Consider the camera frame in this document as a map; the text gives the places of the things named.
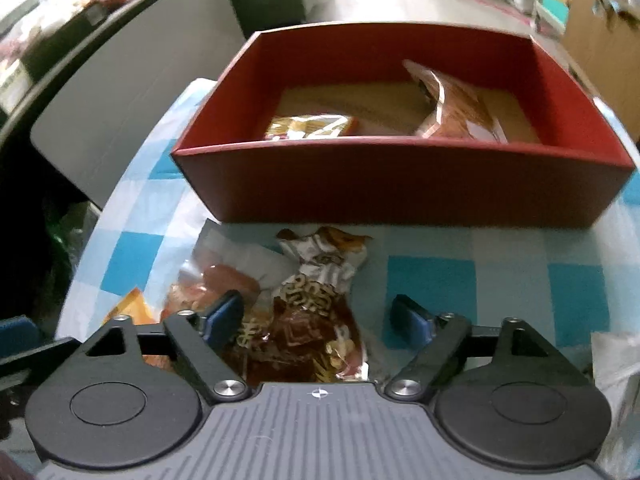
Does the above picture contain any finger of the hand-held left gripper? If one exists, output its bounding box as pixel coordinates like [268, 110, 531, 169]
[0, 314, 78, 370]

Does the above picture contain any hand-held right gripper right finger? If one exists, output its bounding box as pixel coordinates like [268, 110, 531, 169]
[382, 294, 558, 403]

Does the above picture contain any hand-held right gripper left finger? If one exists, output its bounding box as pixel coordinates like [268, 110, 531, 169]
[80, 290, 248, 403]

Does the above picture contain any clear sausage packet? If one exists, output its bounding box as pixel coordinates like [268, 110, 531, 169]
[162, 219, 286, 323]

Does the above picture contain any brown white snack packet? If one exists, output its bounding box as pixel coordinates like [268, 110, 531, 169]
[235, 226, 375, 383]

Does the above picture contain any red cardboard box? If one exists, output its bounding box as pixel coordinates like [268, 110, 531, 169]
[171, 22, 637, 230]

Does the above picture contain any blue checked tablecloth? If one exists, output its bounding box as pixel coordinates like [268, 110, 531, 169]
[55, 77, 640, 480]

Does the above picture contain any yellow snack packet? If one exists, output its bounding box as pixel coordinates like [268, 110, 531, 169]
[264, 114, 362, 142]

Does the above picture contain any white plastic bag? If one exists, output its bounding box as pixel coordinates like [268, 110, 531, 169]
[589, 331, 640, 466]

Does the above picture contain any grey cabinet panel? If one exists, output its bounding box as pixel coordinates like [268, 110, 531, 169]
[29, 0, 248, 212]

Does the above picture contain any wooden sideboard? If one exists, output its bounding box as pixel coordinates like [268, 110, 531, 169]
[564, 0, 640, 116]

